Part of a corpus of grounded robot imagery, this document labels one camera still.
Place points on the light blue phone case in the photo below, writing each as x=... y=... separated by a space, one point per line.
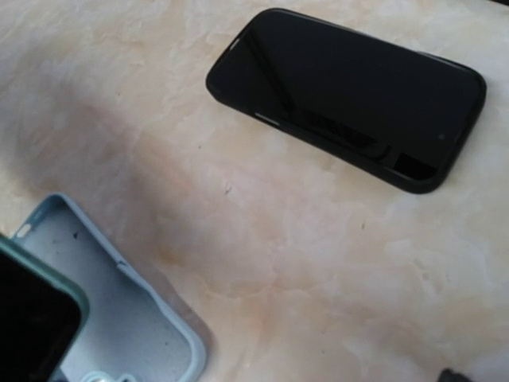
x=131 y=333

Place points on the black phone case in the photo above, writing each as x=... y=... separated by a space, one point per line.
x=398 y=114

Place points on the black phone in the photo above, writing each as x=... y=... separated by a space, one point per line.
x=42 y=314

